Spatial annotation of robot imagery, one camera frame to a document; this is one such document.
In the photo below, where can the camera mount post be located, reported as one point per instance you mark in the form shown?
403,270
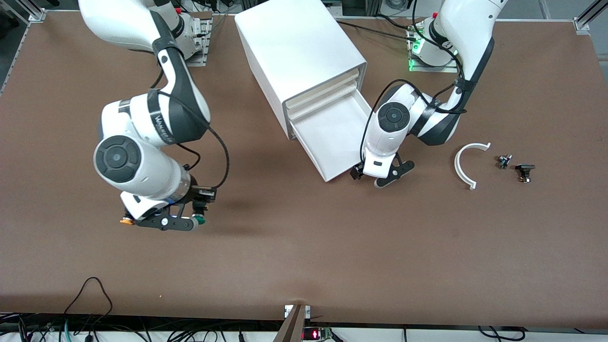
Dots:
292,327

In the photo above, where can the white curved plastic arc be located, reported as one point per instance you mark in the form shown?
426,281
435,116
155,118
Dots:
457,166

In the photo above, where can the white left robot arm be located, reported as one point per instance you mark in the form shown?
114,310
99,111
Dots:
468,28

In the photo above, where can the small black bracket part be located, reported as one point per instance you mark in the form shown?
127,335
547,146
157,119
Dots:
525,171

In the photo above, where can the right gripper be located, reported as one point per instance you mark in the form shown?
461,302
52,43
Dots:
195,195

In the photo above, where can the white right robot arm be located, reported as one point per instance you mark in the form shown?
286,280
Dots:
118,159

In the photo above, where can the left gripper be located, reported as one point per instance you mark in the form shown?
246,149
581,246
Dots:
355,173

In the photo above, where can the green push button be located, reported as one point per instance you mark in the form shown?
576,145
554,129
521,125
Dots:
200,219

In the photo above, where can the small device with red light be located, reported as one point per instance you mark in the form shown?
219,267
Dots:
313,334

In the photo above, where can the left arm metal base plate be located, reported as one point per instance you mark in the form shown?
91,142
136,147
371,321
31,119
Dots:
427,68

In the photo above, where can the small grey metal part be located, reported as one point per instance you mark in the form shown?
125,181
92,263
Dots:
504,161

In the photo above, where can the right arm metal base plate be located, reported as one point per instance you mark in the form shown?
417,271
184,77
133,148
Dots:
202,47

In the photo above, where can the aluminium frame profile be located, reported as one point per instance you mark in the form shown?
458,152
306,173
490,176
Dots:
584,21
35,15

